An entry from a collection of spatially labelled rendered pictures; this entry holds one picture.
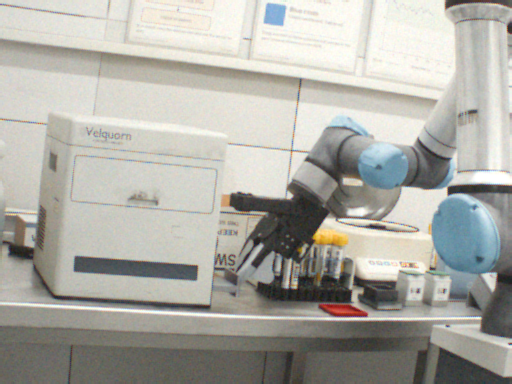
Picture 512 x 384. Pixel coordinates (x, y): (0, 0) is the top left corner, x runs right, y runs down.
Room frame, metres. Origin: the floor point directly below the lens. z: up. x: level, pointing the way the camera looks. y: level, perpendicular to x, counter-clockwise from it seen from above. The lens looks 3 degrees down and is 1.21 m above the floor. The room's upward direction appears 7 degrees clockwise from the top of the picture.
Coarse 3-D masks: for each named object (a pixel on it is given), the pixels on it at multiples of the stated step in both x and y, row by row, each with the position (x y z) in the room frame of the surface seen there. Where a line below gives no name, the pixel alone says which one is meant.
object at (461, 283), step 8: (440, 264) 1.87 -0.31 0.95; (448, 272) 1.85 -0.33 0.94; (456, 272) 1.86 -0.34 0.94; (456, 280) 1.86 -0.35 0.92; (464, 280) 1.87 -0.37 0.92; (472, 280) 1.87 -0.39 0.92; (456, 288) 1.86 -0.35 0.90; (464, 288) 1.87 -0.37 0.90; (448, 296) 1.84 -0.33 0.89; (456, 296) 1.85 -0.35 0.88; (464, 296) 1.86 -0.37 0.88
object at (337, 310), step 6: (318, 306) 1.63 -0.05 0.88; (324, 306) 1.61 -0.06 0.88; (330, 306) 1.63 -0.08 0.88; (336, 306) 1.64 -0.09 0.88; (342, 306) 1.64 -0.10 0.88; (348, 306) 1.65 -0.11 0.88; (354, 306) 1.64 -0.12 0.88; (330, 312) 1.58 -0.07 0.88; (336, 312) 1.57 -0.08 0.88; (342, 312) 1.57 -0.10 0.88; (348, 312) 1.58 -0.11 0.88; (354, 312) 1.61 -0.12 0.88; (360, 312) 1.60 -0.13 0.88; (366, 312) 1.59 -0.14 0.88
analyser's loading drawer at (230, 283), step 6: (228, 270) 1.57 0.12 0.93; (228, 276) 1.57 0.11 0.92; (234, 276) 1.54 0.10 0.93; (240, 276) 1.53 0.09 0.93; (216, 282) 1.54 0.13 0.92; (222, 282) 1.54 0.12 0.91; (228, 282) 1.55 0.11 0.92; (234, 282) 1.54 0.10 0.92; (216, 288) 1.51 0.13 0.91; (222, 288) 1.51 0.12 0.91; (228, 288) 1.52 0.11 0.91; (234, 288) 1.52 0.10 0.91; (234, 294) 1.53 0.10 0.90
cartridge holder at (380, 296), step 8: (368, 288) 1.72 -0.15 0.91; (376, 288) 1.75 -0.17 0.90; (384, 288) 1.75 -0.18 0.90; (392, 288) 1.73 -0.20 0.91; (360, 296) 1.74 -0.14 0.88; (368, 296) 1.72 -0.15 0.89; (376, 296) 1.69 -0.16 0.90; (384, 296) 1.70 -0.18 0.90; (392, 296) 1.70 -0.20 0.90; (376, 304) 1.68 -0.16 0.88; (384, 304) 1.68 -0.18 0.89; (392, 304) 1.68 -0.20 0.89; (400, 304) 1.69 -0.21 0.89
